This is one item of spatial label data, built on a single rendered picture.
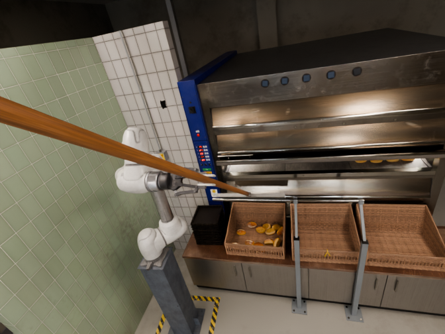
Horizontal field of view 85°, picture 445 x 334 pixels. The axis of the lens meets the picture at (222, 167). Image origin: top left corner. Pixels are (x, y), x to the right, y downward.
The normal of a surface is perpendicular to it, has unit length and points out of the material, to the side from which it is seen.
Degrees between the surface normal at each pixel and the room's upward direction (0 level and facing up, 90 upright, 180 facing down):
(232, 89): 90
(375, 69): 90
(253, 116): 70
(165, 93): 90
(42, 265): 90
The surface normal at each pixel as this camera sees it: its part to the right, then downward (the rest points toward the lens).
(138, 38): -0.23, 0.52
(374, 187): -0.28, 0.20
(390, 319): -0.18, -0.85
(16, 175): 0.96, -0.04
